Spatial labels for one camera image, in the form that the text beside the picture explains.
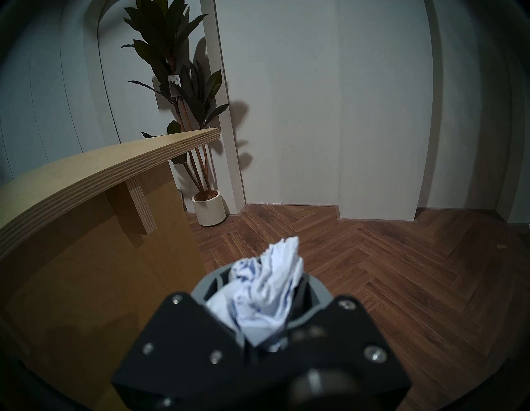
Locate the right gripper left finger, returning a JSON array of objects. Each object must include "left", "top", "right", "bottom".
[{"left": 111, "top": 265, "right": 251, "bottom": 411}]

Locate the white paper ball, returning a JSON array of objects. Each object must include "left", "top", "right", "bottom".
[{"left": 206, "top": 236, "right": 305, "bottom": 346}]

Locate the white plant pot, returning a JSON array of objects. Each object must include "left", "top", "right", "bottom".
[{"left": 191, "top": 190, "right": 227, "bottom": 227}]

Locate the tall dark green plant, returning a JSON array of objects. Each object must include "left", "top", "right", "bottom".
[{"left": 121, "top": 0, "right": 230, "bottom": 195}]

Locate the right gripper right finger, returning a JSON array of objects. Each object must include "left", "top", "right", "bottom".
[{"left": 265, "top": 271, "right": 412, "bottom": 411}]

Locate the light wooden table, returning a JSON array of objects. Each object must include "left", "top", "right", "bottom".
[{"left": 0, "top": 128, "right": 220, "bottom": 411}]

